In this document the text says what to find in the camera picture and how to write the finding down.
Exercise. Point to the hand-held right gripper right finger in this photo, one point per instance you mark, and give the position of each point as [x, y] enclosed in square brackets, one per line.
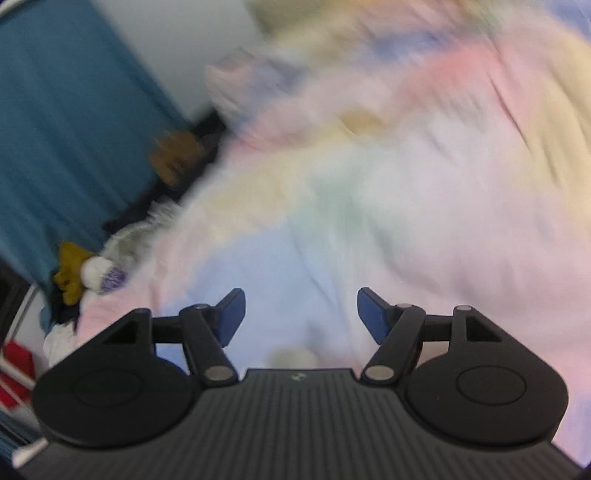
[371, 314]

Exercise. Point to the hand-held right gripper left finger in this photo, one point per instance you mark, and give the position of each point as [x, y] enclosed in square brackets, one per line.
[231, 318]

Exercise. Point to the pastel rainbow blanket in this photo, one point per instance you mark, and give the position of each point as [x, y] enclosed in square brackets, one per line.
[392, 194]

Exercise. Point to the grey fuzzy cloth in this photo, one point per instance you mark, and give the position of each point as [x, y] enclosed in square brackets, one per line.
[138, 230]

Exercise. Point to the white cloth with purple print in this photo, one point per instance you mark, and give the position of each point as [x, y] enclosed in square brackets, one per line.
[99, 273]

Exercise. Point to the mustard yellow cloth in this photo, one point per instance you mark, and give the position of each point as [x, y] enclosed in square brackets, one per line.
[71, 272]

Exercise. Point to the black cloth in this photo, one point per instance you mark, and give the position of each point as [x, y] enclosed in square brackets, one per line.
[62, 308]

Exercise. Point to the brown paper bag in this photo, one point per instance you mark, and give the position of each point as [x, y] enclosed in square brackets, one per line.
[178, 157]

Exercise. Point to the white fluffy cloth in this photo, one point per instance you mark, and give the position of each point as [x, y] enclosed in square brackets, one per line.
[60, 342]

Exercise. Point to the white drying rack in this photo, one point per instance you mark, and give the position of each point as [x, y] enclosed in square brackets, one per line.
[21, 314]

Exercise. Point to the red cloth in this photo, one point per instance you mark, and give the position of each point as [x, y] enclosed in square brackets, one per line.
[16, 364]

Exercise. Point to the blue curtain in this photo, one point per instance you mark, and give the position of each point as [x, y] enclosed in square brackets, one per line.
[60, 115]

